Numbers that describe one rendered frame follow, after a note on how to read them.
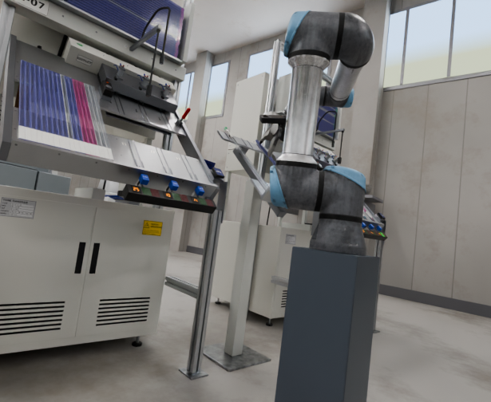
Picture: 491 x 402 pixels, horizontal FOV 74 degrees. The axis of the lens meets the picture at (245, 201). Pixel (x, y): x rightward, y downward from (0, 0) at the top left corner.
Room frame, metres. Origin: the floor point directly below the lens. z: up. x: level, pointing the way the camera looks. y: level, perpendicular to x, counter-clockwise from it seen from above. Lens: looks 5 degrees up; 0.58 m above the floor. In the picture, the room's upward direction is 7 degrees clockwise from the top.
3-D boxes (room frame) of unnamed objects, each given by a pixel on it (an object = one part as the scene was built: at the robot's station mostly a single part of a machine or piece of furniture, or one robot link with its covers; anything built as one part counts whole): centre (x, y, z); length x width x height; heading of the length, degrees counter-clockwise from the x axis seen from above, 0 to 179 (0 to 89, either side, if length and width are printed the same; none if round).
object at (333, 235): (0.90, -0.27, 0.60); 0.15 x 0.15 x 0.10
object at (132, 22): (1.47, 0.67, 1.52); 0.51 x 0.13 x 0.27; 132
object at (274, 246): (2.36, -0.42, 0.65); 1.01 x 0.73 x 1.29; 42
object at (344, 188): (0.91, -0.26, 0.72); 0.13 x 0.12 x 0.14; 82
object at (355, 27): (1.02, -0.28, 1.13); 0.49 x 0.11 x 0.12; 172
